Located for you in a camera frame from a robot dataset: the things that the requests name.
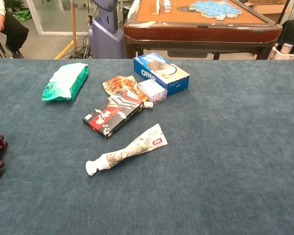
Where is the white framed glass partition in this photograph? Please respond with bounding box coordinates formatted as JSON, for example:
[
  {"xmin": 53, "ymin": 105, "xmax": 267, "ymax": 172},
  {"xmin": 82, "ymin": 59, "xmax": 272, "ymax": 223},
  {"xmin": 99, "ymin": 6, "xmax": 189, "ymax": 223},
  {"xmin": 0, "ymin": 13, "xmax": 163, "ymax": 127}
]
[{"xmin": 26, "ymin": 0, "xmax": 94, "ymax": 36}]

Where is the blue mahjong tile pile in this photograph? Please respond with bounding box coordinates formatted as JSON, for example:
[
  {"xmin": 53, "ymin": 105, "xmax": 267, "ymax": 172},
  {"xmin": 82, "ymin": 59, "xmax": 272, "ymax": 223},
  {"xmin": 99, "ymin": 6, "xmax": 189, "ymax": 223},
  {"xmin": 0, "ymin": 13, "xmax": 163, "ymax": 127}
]
[{"xmin": 189, "ymin": 0, "xmax": 243, "ymax": 21}]

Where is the wooden pole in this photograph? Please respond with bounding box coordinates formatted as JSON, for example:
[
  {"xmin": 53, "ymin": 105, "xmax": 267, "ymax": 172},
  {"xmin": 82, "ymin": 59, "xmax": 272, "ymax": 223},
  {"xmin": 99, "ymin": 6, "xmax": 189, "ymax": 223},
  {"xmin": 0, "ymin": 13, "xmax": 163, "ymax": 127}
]
[{"xmin": 70, "ymin": 0, "xmax": 78, "ymax": 51}]

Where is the brown mahjong table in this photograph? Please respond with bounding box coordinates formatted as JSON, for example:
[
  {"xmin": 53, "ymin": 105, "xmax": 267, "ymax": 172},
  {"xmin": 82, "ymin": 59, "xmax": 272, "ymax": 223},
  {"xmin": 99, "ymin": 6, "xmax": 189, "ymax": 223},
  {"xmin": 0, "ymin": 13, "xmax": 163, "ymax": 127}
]
[{"xmin": 123, "ymin": 0, "xmax": 284, "ymax": 60}]

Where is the black and red box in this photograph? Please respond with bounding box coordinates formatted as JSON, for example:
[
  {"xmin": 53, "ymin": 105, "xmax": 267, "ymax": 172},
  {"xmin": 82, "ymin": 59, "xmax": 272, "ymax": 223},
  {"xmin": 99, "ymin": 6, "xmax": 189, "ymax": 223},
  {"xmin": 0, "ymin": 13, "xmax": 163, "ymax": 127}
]
[{"xmin": 82, "ymin": 94, "xmax": 145, "ymax": 141}]

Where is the small white box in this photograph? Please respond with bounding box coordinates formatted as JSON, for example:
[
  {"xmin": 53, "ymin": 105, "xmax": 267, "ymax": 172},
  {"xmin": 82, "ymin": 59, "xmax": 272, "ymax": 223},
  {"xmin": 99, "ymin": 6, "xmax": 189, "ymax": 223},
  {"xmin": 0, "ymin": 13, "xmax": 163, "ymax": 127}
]
[{"xmin": 137, "ymin": 79, "xmax": 168, "ymax": 103}]

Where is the white printed tube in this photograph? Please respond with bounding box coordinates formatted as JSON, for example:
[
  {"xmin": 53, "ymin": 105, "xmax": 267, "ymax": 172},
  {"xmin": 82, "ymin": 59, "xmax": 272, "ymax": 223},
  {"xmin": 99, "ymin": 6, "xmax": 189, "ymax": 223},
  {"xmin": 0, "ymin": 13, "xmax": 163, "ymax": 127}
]
[{"xmin": 85, "ymin": 123, "xmax": 169, "ymax": 176}]

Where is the white storage crate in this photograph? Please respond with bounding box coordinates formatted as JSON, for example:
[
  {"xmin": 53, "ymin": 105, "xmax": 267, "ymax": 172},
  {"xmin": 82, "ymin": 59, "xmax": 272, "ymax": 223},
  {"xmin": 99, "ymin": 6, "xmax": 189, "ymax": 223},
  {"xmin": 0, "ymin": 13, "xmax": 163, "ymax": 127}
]
[{"xmin": 269, "ymin": 45, "xmax": 294, "ymax": 60}]

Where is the green bag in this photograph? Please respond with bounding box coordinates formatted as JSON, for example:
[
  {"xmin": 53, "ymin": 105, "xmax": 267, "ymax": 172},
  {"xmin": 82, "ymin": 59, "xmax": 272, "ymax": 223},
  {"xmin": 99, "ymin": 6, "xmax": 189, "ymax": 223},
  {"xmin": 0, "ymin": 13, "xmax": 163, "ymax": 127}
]
[{"xmin": 12, "ymin": 9, "xmax": 32, "ymax": 22}]

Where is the blue carpet floor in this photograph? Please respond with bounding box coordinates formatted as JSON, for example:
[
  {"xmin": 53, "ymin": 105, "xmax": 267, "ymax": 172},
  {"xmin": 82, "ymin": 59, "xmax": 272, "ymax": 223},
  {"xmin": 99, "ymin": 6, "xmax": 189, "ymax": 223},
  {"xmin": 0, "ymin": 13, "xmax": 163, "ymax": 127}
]
[{"xmin": 0, "ymin": 58, "xmax": 294, "ymax": 235}]

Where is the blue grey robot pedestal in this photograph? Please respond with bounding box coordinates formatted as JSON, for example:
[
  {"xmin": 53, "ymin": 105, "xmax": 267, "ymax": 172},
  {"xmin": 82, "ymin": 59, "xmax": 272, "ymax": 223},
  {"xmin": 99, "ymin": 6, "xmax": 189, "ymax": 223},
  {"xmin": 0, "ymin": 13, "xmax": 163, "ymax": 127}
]
[{"xmin": 88, "ymin": 0, "xmax": 125, "ymax": 59}]

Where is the green wet wipes pack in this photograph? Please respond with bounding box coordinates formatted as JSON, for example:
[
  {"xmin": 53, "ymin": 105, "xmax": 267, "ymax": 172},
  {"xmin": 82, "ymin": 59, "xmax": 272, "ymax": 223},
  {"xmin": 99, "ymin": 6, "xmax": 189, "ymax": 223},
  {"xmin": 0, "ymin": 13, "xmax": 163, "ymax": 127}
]
[{"xmin": 41, "ymin": 62, "xmax": 90, "ymax": 102}]

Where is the blue Oreo box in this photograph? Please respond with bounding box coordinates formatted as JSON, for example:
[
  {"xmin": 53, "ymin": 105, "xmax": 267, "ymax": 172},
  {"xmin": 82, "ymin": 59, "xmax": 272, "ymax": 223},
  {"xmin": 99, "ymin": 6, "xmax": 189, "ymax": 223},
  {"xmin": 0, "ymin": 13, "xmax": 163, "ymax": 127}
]
[{"xmin": 133, "ymin": 51, "xmax": 191, "ymax": 97}]

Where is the seated person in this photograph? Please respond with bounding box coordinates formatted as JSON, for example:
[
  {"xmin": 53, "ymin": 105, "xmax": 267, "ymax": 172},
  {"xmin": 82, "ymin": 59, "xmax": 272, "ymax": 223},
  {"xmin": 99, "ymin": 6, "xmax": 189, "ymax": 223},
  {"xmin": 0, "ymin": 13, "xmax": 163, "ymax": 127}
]
[{"xmin": 0, "ymin": 0, "xmax": 29, "ymax": 59}]

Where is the small drink carton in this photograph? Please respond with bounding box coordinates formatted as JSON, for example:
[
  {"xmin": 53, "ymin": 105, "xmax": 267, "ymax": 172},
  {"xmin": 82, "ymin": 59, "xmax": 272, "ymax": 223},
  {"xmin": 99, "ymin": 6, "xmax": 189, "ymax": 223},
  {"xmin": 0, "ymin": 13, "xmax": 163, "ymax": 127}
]
[{"xmin": 280, "ymin": 43, "xmax": 294, "ymax": 53}]

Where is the white plastic sheet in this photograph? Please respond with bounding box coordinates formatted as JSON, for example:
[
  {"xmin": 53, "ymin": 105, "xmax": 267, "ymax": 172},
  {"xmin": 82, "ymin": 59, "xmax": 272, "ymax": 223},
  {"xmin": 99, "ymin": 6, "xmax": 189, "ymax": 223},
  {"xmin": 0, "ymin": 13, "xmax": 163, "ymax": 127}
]
[{"xmin": 126, "ymin": 0, "xmax": 141, "ymax": 22}]

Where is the black cable bundle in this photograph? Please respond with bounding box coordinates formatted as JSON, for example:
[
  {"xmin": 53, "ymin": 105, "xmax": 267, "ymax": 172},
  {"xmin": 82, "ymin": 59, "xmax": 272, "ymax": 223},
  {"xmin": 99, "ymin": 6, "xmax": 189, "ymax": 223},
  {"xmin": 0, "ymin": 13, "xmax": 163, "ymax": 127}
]
[{"xmin": 67, "ymin": 35, "xmax": 93, "ymax": 60}]

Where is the orange spouted snack pouch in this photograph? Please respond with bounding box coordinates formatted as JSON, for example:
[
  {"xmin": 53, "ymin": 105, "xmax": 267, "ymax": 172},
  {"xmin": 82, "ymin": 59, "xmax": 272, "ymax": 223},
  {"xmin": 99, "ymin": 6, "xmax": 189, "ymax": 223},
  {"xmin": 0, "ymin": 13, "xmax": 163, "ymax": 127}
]
[{"xmin": 102, "ymin": 75, "xmax": 154, "ymax": 108}]

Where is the brown cardboard box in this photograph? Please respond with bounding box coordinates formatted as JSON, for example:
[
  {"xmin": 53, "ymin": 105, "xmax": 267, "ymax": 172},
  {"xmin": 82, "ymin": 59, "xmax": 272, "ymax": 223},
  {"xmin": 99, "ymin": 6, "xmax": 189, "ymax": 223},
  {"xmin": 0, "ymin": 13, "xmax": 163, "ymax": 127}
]
[{"xmin": 253, "ymin": 3, "xmax": 291, "ymax": 15}]

